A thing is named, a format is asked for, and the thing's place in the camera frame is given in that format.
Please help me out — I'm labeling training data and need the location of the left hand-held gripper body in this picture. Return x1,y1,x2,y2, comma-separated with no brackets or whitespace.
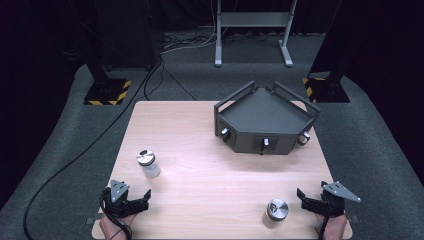
100,179,145,219

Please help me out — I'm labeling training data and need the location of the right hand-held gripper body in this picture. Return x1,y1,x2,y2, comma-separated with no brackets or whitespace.
313,180,362,218

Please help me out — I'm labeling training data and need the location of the white-filled jar with silver lid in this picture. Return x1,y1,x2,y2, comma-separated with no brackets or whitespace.
136,148,162,180

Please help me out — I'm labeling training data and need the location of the brown-filled jar with silver lid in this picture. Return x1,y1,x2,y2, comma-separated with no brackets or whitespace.
261,198,290,230

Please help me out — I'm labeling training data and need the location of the dark grey angular box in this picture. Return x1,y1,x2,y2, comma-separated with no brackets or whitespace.
213,79,322,156

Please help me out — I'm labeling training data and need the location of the person's right hand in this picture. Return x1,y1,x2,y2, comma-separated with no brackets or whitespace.
314,212,348,240

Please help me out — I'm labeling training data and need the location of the person's left hand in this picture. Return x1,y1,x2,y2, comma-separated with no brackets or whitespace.
98,213,138,240

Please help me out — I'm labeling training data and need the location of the black stand with striped base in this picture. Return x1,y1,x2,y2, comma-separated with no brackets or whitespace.
301,0,352,104
68,0,133,107

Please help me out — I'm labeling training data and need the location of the grey metal stand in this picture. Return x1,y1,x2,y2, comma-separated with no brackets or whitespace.
214,0,298,69

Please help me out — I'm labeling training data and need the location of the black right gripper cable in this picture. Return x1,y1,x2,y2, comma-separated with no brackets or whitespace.
317,199,334,240

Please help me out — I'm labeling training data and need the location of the thick black floor cable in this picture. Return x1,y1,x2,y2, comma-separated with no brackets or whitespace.
22,54,164,240

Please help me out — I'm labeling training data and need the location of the thin black floor cable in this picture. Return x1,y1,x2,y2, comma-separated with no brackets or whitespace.
161,63,198,102

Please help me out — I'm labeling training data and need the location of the tangle of floor cables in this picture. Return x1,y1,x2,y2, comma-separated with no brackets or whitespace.
161,24,218,55

